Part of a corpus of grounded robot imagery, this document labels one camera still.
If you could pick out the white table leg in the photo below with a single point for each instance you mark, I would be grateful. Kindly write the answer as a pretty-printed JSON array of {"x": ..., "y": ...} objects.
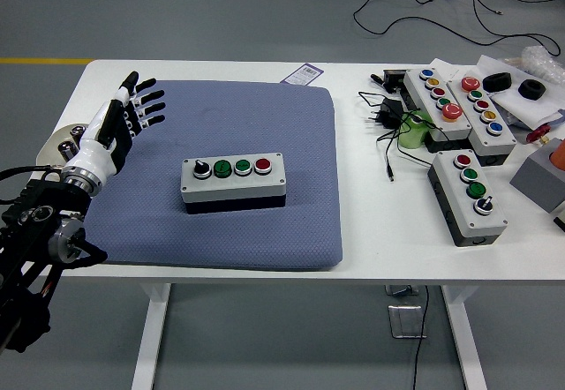
[
  {"x": 150, "y": 332},
  {"x": 463, "y": 332}
]

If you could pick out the small black box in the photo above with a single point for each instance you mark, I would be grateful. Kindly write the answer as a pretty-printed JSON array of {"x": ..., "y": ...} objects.
[{"x": 393, "y": 79}]

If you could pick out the blue-grey padded mat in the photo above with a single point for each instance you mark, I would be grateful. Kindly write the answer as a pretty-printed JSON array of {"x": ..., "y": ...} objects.
[{"x": 273, "y": 231}]

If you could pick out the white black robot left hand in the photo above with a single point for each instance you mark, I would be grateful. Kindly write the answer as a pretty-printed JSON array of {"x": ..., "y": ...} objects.
[{"x": 95, "y": 156}]

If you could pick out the green plastic piece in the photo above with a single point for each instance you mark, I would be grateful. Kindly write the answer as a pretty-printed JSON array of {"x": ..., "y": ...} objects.
[{"x": 410, "y": 136}]

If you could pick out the orange object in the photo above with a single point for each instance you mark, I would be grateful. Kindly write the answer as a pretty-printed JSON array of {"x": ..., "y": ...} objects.
[{"x": 559, "y": 155}]

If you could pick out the grey four-button control box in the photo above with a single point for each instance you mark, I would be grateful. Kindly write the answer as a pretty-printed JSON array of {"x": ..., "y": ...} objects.
[
  {"x": 459, "y": 204},
  {"x": 238, "y": 187}
]

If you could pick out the dark metal cylinder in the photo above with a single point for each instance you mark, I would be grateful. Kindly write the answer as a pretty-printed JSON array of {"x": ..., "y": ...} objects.
[
  {"x": 68, "y": 149},
  {"x": 76, "y": 133}
]

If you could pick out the white paper sheet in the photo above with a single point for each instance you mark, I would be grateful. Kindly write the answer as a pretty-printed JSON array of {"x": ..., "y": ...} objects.
[{"x": 521, "y": 110}]

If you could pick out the clear bubble wrap bag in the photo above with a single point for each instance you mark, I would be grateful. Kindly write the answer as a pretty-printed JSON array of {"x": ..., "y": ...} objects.
[{"x": 540, "y": 61}]

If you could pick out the purple barcode label card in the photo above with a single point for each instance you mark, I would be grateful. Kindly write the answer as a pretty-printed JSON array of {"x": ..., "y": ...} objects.
[{"x": 302, "y": 74}]

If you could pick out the black power adapter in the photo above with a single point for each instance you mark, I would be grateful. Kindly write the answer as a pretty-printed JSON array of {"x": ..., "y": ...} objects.
[{"x": 388, "y": 110}]

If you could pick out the grey block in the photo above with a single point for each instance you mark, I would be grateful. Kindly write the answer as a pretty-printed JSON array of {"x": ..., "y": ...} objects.
[{"x": 536, "y": 182}]

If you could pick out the beige shallow dish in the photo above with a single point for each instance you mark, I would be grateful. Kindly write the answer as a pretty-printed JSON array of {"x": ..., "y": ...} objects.
[{"x": 50, "y": 147}]

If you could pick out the metal floor plate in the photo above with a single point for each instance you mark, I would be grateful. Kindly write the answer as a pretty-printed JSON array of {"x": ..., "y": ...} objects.
[{"x": 404, "y": 321}]

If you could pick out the five-button box red mushroom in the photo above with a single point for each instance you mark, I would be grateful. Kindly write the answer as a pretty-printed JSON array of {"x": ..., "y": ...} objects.
[
  {"x": 424, "y": 94},
  {"x": 496, "y": 143}
]

